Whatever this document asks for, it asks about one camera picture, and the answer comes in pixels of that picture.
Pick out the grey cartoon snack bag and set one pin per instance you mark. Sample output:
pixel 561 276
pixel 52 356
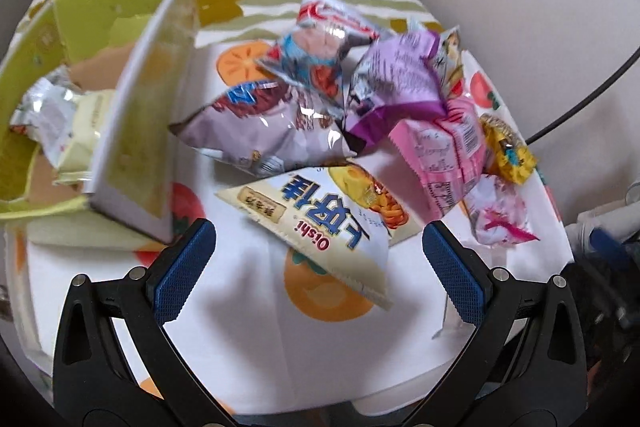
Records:
pixel 265 128

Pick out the grey potato chips bag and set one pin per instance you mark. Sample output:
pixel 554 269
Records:
pixel 434 58

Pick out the silver Oishi shrimp flakes bag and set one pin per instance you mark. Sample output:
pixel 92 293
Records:
pixel 311 53

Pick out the purple snack bag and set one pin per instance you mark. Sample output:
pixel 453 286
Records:
pixel 393 81

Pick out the green cardboard box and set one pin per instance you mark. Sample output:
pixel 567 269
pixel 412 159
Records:
pixel 88 91

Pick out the cream Oishi snack bag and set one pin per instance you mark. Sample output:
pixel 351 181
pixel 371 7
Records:
pixel 340 218

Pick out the pink white candy bag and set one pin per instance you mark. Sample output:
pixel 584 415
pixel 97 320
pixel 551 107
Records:
pixel 498 215

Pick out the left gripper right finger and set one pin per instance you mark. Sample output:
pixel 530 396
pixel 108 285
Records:
pixel 525 363

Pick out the pink striped snack bag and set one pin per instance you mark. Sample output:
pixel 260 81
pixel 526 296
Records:
pixel 447 155

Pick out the black lamp stand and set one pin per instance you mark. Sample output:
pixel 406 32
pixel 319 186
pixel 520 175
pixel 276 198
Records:
pixel 608 83

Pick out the gold Pillows chocolate bag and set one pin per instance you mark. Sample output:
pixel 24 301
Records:
pixel 508 155

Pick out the cream yellow snack pack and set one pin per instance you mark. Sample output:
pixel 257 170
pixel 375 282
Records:
pixel 85 134

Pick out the white clothes pile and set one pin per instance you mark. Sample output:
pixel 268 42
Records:
pixel 620 219

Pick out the silver grey snack bag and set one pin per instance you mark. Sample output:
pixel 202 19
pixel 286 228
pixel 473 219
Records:
pixel 46 113

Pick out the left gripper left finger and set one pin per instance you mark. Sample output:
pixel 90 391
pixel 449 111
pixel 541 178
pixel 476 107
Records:
pixel 114 364

